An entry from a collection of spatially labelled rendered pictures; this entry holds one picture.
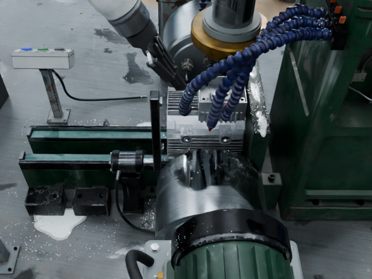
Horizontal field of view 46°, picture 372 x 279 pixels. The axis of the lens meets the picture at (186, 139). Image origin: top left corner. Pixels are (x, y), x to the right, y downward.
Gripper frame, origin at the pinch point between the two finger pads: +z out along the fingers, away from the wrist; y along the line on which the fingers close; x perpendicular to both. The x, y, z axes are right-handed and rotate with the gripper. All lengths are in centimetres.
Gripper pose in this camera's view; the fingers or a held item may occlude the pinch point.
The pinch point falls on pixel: (177, 82)
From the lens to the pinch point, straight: 119.3
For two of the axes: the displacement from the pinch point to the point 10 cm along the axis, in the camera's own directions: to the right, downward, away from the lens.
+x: -8.8, 3.2, 3.6
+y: -0.1, -7.5, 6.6
